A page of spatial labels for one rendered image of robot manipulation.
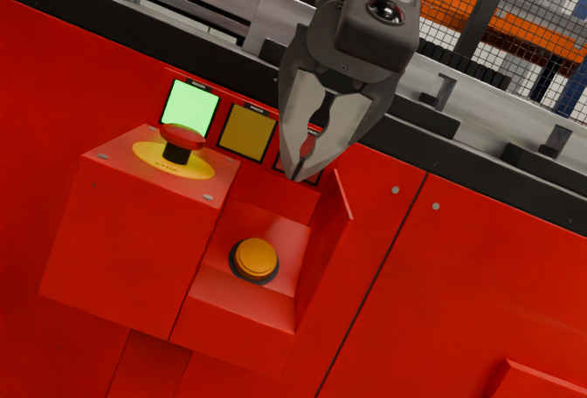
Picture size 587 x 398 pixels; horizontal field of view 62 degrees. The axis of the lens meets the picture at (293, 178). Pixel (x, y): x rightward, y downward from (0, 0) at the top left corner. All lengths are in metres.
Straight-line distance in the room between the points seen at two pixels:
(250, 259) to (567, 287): 0.50
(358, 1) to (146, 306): 0.27
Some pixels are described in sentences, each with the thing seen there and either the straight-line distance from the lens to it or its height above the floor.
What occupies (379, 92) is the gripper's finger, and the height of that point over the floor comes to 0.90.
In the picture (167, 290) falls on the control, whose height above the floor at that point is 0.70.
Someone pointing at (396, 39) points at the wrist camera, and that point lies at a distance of 0.29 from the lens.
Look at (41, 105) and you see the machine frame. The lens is 0.70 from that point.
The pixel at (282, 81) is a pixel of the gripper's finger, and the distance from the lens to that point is 0.38.
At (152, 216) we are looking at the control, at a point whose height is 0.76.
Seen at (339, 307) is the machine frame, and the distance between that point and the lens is 0.72.
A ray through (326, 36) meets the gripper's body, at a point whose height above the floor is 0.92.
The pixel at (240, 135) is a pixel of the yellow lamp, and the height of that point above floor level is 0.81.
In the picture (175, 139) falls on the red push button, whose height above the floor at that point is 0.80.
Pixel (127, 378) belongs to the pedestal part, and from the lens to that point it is 0.51.
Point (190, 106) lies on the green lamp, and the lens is 0.50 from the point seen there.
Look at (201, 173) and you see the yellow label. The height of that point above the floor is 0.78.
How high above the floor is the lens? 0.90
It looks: 14 degrees down
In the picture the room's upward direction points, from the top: 23 degrees clockwise
